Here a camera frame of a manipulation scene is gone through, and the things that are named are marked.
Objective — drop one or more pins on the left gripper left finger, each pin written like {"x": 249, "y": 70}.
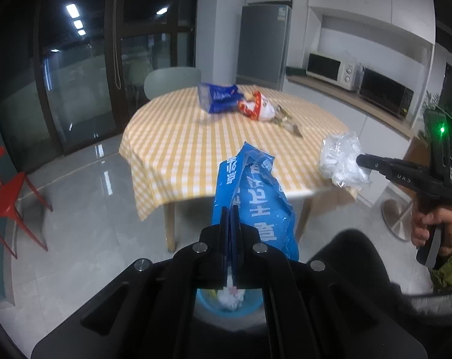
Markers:
{"x": 215, "y": 260}

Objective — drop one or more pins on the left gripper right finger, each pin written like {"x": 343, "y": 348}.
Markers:
{"x": 242, "y": 239}

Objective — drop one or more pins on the blue torn wrapper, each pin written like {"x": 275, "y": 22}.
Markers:
{"x": 246, "y": 181}

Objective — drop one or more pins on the clear plastic wrap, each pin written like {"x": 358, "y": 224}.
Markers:
{"x": 338, "y": 161}

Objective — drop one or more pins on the white plastic bag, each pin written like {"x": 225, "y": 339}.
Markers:
{"x": 231, "y": 299}

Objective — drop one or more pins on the blue trash basket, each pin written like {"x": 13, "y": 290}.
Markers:
{"x": 253, "y": 301}

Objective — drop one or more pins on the person's right hand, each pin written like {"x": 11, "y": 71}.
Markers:
{"x": 421, "y": 221}

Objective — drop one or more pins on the round metal stool base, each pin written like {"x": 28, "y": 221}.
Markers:
{"x": 397, "y": 218}

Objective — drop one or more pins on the black toaster oven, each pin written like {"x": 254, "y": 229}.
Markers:
{"x": 386, "y": 93}

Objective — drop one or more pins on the round table with checkered cloth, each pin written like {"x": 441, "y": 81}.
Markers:
{"x": 174, "y": 149}

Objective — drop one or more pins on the person's black trouser leg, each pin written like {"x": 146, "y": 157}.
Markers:
{"x": 353, "y": 256}

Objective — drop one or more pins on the brown crumpled wrapper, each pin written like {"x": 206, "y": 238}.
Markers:
{"x": 283, "y": 119}

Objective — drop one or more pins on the red white snack wrapper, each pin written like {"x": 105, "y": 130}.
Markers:
{"x": 256, "y": 107}

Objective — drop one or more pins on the large blue snack bag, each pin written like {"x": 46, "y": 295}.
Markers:
{"x": 218, "y": 99}

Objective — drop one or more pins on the white microwave oven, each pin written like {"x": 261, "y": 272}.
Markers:
{"x": 339, "y": 72}

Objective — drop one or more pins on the grey green chair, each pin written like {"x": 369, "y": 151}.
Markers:
{"x": 166, "y": 80}

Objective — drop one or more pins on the grey refrigerator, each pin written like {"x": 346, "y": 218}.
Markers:
{"x": 263, "y": 45}

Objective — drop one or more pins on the red plastic chair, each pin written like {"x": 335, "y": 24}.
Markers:
{"x": 9, "y": 194}

